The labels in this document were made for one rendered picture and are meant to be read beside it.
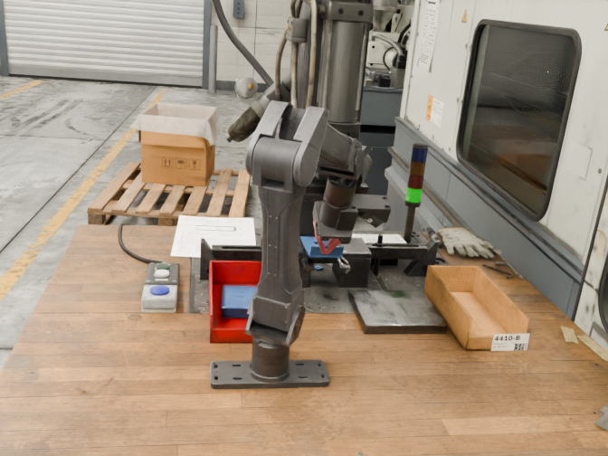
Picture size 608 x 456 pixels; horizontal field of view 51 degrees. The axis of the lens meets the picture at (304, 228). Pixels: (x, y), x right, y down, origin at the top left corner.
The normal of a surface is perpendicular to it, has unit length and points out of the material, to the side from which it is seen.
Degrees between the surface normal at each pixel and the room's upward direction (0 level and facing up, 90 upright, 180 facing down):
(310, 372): 0
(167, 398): 0
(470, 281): 90
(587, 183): 90
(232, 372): 0
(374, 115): 90
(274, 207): 96
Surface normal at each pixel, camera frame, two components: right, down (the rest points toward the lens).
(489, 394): 0.07, -0.94
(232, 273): 0.14, 0.35
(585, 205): -0.99, -0.04
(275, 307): -0.43, 0.37
